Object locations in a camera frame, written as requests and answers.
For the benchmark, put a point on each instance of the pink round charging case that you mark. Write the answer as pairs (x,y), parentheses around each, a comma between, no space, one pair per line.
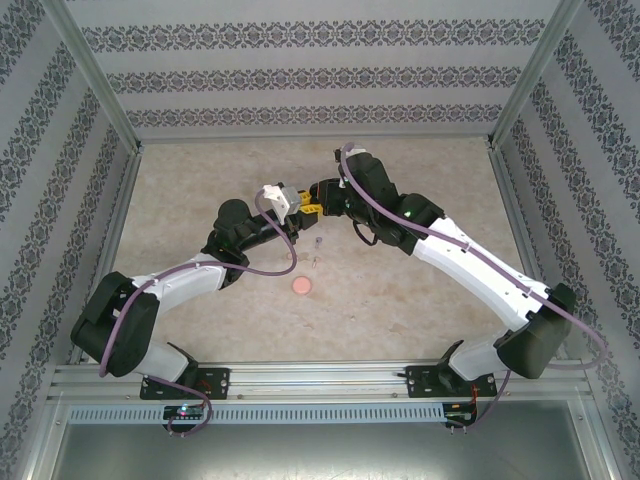
(302,285)

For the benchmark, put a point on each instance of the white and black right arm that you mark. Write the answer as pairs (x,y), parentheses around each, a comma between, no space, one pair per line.
(465,272)

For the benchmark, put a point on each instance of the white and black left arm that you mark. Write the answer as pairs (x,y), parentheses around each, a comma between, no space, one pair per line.
(195,282)

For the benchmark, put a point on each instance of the small green circuit board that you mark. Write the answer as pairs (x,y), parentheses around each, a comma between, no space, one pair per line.
(185,412)
(460,417)

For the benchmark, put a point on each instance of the grey metal sheet panel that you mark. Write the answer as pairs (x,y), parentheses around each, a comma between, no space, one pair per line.
(320,455)

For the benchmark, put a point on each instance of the grey frame back rail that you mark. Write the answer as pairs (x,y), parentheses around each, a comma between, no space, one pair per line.
(320,136)

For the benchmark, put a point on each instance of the aluminium frame side rail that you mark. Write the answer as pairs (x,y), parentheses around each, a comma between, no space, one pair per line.
(110,250)
(512,200)

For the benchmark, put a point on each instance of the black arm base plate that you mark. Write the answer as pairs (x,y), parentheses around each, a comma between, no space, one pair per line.
(220,382)
(420,382)

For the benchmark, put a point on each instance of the aluminium mounting rail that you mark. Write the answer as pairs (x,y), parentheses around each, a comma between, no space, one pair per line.
(320,382)

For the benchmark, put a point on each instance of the aluminium frame corner post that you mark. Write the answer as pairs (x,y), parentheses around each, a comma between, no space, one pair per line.
(95,70)
(536,70)

